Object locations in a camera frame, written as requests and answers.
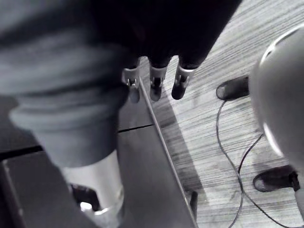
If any robot right five-finger hand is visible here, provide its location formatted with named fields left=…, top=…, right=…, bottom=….
left=0, top=0, right=243, bottom=228

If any dark wooden cabinet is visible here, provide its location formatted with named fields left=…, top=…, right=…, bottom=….
left=0, top=76, right=199, bottom=228

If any robot right dark foot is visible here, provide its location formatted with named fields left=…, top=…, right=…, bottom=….
left=215, top=76, right=250, bottom=100

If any robot dark foot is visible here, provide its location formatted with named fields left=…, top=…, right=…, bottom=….
left=215, top=76, right=250, bottom=100
left=252, top=165, right=299, bottom=193

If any robot right silver leg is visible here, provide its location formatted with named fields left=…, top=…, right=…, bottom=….
left=248, top=23, right=304, bottom=170

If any robot silver leg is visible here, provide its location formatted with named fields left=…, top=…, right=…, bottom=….
left=248, top=23, right=304, bottom=170
left=291, top=171, right=304, bottom=228

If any robot left dark foot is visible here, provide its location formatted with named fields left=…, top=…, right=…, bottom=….
left=252, top=165, right=299, bottom=193

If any robot left silver leg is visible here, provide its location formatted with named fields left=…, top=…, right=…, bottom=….
left=291, top=171, right=304, bottom=228

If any thin black floor cable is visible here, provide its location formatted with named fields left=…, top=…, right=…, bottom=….
left=216, top=99, right=297, bottom=228
left=227, top=133, right=264, bottom=228

